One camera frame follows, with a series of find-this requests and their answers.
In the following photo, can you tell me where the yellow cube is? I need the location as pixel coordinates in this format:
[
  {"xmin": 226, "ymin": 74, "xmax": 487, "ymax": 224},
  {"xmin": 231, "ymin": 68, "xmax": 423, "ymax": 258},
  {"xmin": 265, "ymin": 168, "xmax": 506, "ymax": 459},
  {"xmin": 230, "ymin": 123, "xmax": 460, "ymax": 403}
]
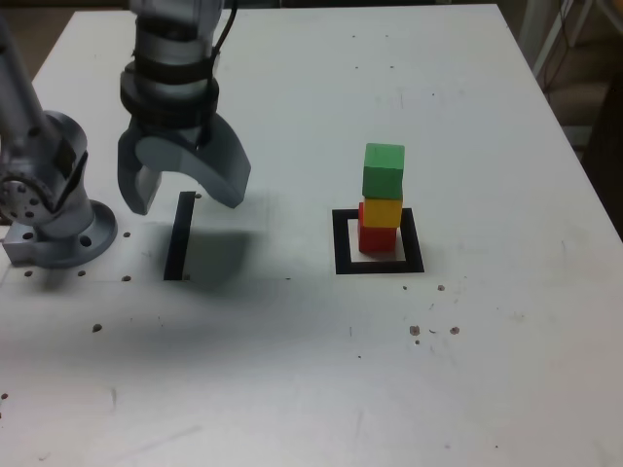
[{"xmin": 362, "ymin": 196, "xmax": 404, "ymax": 229}]

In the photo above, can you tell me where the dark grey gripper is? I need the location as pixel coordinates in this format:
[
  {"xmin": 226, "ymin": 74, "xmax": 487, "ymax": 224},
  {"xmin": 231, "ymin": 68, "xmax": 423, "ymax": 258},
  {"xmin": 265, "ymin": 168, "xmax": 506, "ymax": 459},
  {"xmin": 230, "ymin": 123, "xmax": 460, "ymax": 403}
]
[{"xmin": 116, "ymin": 114, "xmax": 253, "ymax": 216}]

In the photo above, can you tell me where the white metal frame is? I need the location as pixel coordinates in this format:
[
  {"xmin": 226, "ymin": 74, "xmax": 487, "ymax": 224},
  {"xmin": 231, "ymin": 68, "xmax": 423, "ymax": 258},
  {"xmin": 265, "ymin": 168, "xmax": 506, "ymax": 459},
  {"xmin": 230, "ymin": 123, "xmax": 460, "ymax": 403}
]
[{"xmin": 518, "ymin": 0, "xmax": 623, "ymax": 82}]

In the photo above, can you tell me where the black tape square outline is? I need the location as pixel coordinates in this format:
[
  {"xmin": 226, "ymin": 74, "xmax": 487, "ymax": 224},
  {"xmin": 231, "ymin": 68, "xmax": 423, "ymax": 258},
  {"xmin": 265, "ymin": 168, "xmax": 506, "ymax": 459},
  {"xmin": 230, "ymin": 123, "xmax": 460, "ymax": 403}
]
[{"xmin": 331, "ymin": 207, "xmax": 425, "ymax": 275}]

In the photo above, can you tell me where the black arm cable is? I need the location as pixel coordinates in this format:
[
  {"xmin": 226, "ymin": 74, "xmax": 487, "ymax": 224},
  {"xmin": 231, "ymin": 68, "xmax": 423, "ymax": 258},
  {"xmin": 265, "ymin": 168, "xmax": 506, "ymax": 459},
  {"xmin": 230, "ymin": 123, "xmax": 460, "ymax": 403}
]
[{"xmin": 197, "ymin": 0, "xmax": 239, "ymax": 148}]

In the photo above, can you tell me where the green cube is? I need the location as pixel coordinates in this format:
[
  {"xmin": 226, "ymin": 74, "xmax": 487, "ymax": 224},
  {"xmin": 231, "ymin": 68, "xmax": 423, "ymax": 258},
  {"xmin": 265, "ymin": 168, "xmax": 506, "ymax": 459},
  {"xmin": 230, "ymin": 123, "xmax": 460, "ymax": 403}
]
[{"xmin": 360, "ymin": 142, "xmax": 407, "ymax": 201}]

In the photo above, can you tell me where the red cube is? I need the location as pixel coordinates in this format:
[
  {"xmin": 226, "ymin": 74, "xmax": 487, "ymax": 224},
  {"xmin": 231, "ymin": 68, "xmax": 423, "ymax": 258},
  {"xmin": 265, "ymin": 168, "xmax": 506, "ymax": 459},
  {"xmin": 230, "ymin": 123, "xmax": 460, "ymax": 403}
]
[{"xmin": 357, "ymin": 201, "xmax": 398, "ymax": 255}]

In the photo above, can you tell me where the black tape strip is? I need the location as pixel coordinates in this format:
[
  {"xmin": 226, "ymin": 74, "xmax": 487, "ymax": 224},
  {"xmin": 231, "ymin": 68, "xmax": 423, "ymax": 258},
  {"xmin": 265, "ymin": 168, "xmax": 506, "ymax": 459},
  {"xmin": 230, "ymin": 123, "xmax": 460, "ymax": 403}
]
[{"xmin": 163, "ymin": 191, "xmax": 197, "ymax": 282}]

